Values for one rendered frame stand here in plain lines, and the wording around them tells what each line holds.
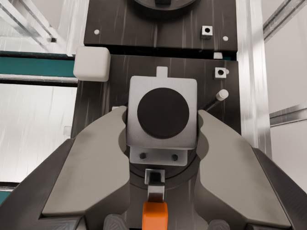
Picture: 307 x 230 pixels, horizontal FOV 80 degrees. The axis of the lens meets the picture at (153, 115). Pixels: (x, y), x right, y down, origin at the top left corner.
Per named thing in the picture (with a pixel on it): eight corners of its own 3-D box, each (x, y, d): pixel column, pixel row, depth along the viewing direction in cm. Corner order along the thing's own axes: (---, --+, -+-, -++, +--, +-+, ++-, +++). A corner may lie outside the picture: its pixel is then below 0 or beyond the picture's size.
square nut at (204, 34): (210, 39, 29) (212, 35, 28) (200, 38, 29) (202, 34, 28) (210, 30, 29) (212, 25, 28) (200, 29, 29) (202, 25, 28)
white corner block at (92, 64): (111, 86, 29) (104, 76, 25) (82, 85, 29) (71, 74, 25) (113, 59, 30) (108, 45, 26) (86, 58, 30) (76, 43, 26)
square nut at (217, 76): (223, 80, 27) (226, 78, 26) (213, 80, 27) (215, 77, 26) (223, 70, 28) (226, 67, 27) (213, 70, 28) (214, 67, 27)
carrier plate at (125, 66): (239, 228, 25) (246, 235, 23) (64, 219, 25) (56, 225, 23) (233, 66, 30) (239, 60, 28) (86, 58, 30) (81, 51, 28)
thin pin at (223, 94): (202, 116, 24) (229, 97, 16) (196, 116, 24) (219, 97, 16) (202, 110, 24) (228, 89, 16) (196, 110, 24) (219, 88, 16)
